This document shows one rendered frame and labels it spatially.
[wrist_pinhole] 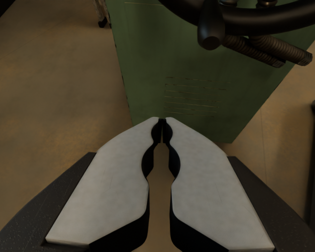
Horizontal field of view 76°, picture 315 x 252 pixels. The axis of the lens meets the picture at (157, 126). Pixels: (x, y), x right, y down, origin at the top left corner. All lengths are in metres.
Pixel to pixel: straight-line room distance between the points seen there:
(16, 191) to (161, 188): 0.57
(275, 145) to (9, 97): 1.29
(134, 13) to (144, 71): 0.17
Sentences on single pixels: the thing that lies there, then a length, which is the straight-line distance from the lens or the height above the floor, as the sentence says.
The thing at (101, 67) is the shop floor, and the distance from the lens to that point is 1.20.
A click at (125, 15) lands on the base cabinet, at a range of 0.49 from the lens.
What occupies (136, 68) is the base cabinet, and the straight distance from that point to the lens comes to 0.58.
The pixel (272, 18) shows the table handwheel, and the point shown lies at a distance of 0.27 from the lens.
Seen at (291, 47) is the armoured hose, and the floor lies 0.60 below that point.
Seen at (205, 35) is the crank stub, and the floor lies 0.71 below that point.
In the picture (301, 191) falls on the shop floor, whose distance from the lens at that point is 1.01.
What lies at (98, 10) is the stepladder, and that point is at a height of 0.10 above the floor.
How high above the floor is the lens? 0.82
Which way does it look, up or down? 61 degrees down
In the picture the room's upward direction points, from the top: straight up
